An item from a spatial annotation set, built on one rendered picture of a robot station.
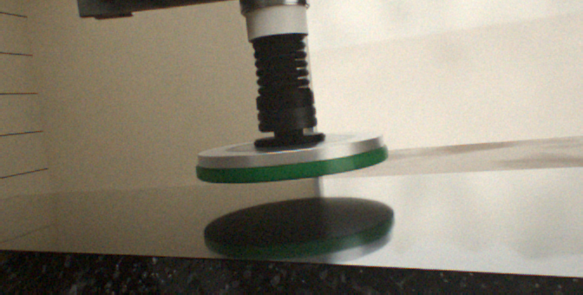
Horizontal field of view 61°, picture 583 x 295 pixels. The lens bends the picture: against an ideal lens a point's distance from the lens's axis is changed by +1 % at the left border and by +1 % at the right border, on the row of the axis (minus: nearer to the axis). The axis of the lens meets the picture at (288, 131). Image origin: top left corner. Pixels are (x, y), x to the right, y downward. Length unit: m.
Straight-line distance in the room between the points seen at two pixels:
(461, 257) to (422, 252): 0.02
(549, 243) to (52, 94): 6.96
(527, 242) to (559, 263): 0.04
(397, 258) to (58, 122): 6.87
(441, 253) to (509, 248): 0.04
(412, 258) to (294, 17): 0.32
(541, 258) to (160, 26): 5.99
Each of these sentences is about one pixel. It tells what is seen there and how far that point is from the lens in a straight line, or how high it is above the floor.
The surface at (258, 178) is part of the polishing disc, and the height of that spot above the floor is 0.90.
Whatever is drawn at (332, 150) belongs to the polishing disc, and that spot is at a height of 0.92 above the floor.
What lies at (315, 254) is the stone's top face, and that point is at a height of 0.87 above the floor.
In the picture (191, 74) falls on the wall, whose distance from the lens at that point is 5.96.
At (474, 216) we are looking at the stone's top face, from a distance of 0.41.
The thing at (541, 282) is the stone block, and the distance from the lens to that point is 0.29.
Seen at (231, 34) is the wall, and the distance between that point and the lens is 5.76.
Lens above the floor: 0.97
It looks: 3 degrees down
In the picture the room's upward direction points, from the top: 6 degrees counter-clockwise
